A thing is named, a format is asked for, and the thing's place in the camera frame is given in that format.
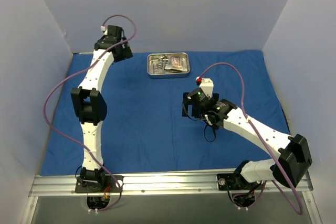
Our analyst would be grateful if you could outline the blue surgical drape cloth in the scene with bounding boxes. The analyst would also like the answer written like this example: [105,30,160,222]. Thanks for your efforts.
[40,50,291,176]

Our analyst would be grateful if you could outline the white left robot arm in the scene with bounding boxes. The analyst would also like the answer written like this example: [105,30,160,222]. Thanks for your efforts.
[71,25,133,192]

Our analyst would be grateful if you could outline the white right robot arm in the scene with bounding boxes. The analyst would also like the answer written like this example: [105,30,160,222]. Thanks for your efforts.
[182,88,312,189]

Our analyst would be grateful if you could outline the metal surgical instrument tray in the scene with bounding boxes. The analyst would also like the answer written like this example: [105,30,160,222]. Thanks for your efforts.
[147,52,190,79]

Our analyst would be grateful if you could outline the steel surgical instruments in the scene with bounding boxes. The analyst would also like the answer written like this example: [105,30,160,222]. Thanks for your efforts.
[148,55,168,75]

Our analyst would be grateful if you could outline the sealed suture packets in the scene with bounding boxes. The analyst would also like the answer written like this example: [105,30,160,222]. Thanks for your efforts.
[165,54,187,72]

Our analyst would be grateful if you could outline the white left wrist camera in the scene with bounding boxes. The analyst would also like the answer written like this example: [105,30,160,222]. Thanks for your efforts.
[100,25,108,36]

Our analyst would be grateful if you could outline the thin black cable loop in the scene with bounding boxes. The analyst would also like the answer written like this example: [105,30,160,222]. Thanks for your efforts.
[204,123,218,143]

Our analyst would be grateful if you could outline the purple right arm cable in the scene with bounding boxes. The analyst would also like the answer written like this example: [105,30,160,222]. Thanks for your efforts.
[196,62,303,216]

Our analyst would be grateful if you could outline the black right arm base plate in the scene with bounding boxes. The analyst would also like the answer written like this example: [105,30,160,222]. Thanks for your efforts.
[216,173,262,191]

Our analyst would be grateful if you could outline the aluminium front rail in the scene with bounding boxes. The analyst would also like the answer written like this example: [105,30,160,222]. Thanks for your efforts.
[28,167,313,197]

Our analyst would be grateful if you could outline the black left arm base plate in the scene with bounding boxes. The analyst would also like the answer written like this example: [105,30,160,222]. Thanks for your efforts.
[75,175,124,194]

